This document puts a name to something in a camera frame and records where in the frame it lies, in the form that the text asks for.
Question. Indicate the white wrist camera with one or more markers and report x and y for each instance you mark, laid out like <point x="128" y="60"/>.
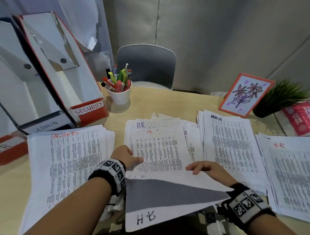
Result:
<point x="116" y="205"/>
<point x="213" y="221"/>

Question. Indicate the person's left forearm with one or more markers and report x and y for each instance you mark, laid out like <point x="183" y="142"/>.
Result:
<point x="67" y="210"/>

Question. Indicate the unsorted paper pile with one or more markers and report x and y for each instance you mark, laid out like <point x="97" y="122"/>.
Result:
<point x="157" y="150"/>

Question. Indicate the paper sheet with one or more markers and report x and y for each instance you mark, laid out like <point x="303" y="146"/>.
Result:
<point x="169" y="193"/>

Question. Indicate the HR paper pile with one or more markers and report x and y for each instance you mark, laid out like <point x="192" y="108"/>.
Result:
<point x="288" y="174"/>

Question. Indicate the black right wristband with markers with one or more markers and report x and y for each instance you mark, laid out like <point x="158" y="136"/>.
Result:
<point x="247" y="203"/>

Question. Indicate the orange framed flower drawing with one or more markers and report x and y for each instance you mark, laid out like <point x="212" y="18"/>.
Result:
<point x="245" y="95"/>

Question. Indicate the bunch of coloured markers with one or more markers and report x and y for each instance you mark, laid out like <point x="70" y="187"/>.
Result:
<point x="117" y="78"/>

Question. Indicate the black left wristband with markers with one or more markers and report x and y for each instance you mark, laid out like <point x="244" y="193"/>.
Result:
<point x="109" y="174"/>

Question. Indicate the admin paper pile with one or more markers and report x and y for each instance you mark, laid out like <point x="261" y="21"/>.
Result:
<point x="232" y="145"/>

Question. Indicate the white pen cup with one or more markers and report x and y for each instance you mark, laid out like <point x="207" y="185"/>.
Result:
<point x="119" y="96"/>

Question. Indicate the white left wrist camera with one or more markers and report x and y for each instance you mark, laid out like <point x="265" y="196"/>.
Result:
<point x="116" y="205"/>

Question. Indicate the person's left hand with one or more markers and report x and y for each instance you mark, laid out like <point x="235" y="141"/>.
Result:
<point x="123" y="156"/>

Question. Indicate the grey chair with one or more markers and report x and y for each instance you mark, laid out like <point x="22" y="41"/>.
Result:
<point x="147" y="64"/>

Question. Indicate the security paper pile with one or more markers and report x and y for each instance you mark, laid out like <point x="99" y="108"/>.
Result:
<point x="67" y="164"/>

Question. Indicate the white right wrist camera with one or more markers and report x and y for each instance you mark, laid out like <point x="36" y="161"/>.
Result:
<point x="213" y="221"/>

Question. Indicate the person's right forearm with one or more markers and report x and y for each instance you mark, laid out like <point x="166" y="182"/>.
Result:
<point x="268" y="226"/>

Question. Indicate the person's right hand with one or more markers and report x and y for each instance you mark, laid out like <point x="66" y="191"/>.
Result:
<point x="215" y="170"/>

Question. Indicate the small white container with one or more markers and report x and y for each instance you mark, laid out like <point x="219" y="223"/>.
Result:
<point x="218" y="94"/>

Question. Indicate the black admin file box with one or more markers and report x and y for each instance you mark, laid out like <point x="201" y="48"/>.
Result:
<point x="24" y="96"/>

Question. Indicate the person's dark shirt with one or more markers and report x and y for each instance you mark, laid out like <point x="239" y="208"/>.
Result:
<point x="174" y="228"/>

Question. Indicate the red white paper towel pack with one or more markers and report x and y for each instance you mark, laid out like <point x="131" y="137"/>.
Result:
<point x="299" y="118"/>

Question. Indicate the green plant in black pot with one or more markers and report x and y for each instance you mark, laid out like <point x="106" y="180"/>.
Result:
<point x="264" y="110"/>

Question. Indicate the black wristband with markers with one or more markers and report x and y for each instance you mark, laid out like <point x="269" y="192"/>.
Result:
<point x="247" y="203"/>
<point x="109" y="174"/>

